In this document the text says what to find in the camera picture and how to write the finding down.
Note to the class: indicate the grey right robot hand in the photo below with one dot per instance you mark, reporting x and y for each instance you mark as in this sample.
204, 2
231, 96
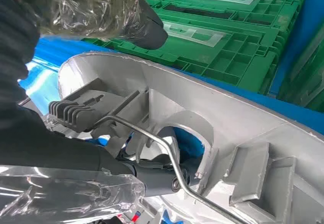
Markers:
63, 142

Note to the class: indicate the green plastic folding crate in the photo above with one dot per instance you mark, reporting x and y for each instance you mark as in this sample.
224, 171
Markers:
240, 58
278, 4
309, 74

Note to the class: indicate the blue metal shelf rack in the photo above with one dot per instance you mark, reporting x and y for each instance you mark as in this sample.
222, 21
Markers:
50, 46

